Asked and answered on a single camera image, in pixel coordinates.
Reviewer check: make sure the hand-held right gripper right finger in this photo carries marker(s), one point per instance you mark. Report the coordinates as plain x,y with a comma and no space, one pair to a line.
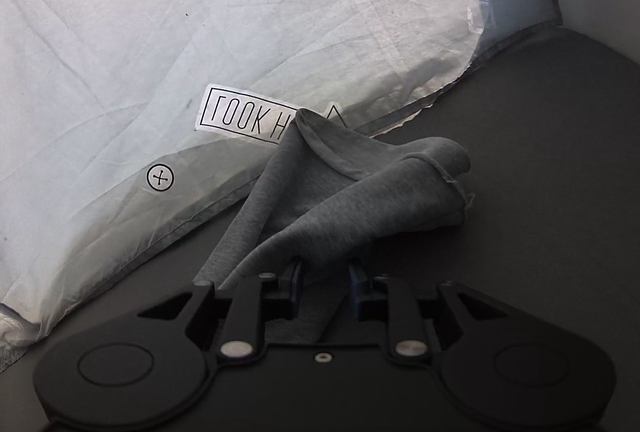
358,287

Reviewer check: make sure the grey sweatpants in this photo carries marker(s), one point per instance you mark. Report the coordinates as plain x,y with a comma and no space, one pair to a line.
320,212

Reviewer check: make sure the white backdrop sheet arrow label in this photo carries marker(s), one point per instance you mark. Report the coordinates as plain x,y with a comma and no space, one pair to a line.
200,12

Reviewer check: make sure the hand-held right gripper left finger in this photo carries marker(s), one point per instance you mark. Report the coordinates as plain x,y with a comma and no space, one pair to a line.
295,279

